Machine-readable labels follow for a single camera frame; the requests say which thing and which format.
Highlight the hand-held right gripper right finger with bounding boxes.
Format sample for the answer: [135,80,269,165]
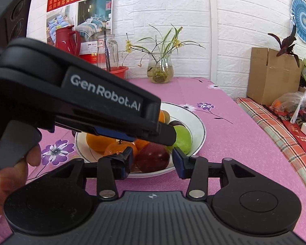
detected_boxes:
[172,147,257,200]

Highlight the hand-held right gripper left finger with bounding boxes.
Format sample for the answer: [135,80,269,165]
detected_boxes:
[51,147,134,201]

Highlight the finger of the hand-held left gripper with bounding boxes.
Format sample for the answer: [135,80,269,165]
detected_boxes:
[92,126,137,143]
[131,122,178,146]

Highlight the tangerine with stem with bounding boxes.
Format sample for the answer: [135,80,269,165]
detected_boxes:
[104,140,138,159]

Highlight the large green apple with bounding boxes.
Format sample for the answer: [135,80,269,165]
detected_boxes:
[166,126,193,155]

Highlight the small tangerine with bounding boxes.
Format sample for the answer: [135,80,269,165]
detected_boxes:
[134,138,151,151]

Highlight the red apple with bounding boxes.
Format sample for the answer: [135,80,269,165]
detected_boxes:
[136,143,170,173]

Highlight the white plate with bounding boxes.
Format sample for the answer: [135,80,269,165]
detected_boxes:
[74,101,207,178]

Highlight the person's left hand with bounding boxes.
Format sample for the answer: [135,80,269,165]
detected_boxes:
[0,143,43,216]

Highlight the red thermos jug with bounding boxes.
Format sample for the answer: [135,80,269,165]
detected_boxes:
[55,25,81,56]

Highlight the pink floral tablecloth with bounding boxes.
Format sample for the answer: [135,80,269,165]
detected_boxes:
[0,77,306,245]

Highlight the red plastic basket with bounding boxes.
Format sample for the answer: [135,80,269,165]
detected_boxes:
[102,66,129,79]

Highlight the glass vase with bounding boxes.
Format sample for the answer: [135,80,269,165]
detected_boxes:
[146,52,174,84]

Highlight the dark metal utensil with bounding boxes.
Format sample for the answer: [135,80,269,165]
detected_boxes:
[103,29,111,70]

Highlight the glass jug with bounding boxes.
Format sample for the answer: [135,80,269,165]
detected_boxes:
[97,34,120,69]

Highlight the green flowering plant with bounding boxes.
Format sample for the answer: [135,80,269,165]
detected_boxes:
[122,23,206,68]

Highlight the plaid blanket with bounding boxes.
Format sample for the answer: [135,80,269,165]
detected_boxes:
[236,97,306,202]

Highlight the cardboard box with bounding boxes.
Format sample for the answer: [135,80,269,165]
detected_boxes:
[247,47,303,106]

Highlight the clear plastic bag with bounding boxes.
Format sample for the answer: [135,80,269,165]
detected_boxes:
[270,83,306,124]

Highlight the purple leaf plant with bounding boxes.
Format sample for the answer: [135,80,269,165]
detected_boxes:
[267,24,302,68]

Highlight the bedding wall poster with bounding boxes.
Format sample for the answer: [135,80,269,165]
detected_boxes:
[46,0,114,64]

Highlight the large blue round wall decoration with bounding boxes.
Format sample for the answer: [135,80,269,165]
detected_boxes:
[291,0,306,45]

